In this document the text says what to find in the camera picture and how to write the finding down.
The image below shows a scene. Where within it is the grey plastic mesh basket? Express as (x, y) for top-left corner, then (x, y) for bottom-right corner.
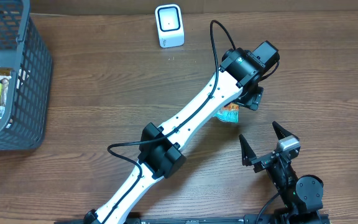
(0, 0), (53, 151)

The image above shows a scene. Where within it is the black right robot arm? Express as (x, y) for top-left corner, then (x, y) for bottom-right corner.
(239, 121), (330, 224)

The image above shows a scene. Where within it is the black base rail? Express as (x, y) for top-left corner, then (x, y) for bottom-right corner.
(54, 214), (331, 224)

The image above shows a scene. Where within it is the brown cookie snack bag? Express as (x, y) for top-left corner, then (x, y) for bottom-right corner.
(0, 67), (12, 119)

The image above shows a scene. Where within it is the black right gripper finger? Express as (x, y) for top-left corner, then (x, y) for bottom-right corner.
(272, 121), (299, 140)
(239, 134), (257, 166)

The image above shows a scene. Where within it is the teal wet wipes pack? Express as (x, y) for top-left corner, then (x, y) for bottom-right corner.
(214, 110), (239, 123)

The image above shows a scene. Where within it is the orange Kleenex tissue pack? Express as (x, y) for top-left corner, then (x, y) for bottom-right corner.
(216, 103), (239, 116)

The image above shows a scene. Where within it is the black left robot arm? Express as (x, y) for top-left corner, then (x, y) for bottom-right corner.
(83, 41), (280, 223)

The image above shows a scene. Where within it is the white barcode scanner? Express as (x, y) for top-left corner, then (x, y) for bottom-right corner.
(155, 4), (185, 48)

